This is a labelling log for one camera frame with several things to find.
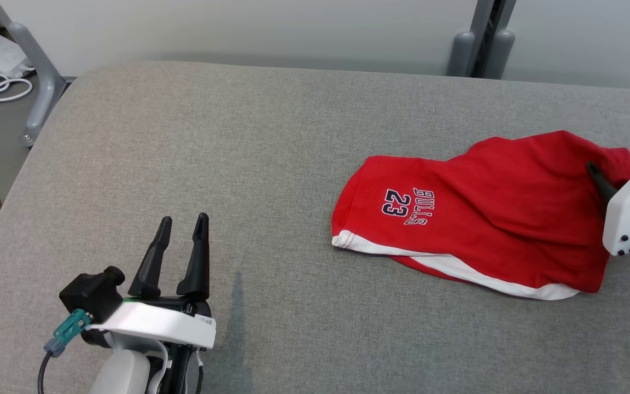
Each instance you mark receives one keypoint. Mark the grey metal partition post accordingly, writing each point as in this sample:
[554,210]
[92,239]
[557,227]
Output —
[482,27]

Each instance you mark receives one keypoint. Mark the grey cylindrical post foot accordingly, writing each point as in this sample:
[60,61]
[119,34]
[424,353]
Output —
[500,54]
[460,54]

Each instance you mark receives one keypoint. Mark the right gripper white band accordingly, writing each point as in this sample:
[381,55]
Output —
[629,213]

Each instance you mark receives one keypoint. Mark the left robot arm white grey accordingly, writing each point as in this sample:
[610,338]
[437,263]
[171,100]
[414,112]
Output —
[121,375]

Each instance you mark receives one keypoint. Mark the red white printed jersey shirt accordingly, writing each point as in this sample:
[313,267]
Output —
[484,219]

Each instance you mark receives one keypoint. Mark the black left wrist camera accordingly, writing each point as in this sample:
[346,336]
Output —
[91,295]

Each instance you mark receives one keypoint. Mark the grey metal support leg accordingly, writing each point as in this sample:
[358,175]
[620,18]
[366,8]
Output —
[47,93]

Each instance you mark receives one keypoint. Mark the white power strip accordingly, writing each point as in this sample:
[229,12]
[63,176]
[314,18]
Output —
[3,54]

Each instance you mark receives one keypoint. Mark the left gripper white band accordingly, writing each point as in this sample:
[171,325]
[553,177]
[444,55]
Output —
[156,323]

